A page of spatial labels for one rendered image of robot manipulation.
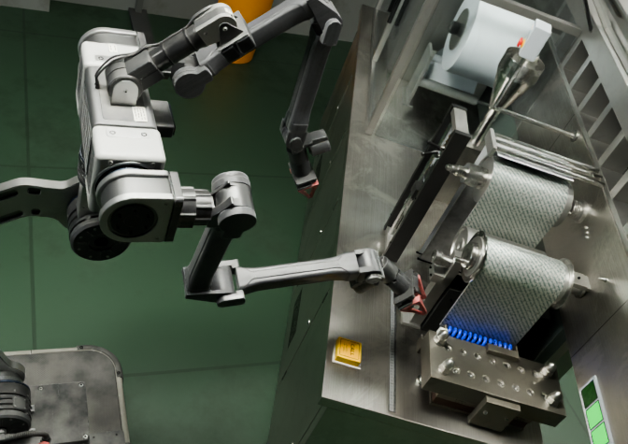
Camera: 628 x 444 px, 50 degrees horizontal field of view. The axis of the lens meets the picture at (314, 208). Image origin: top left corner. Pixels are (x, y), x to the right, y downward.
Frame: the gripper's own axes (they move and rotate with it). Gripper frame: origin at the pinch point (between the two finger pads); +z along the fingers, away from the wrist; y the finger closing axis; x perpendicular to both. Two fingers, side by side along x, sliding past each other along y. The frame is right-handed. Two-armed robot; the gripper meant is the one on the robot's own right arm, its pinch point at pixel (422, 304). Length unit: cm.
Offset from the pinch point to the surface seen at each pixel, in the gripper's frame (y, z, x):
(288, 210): -148, 28, -107
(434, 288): -8.2, 3.6, 1.5
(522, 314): -0.2, 19.7, 19.4
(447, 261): -8.7, -2.6, 10.5
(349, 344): 8.0, -6.3, -21.4
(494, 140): -33, -13, 36
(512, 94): -73, 0, 39
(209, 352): -45, 10, -117
